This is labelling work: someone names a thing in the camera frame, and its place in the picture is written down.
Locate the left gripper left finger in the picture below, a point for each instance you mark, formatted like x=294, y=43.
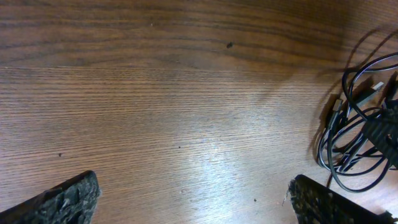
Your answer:
x=71, y=202

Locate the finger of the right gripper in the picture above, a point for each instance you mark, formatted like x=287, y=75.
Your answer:
x=382, y=132

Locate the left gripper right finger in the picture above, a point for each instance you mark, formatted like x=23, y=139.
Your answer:
x=314, y=203

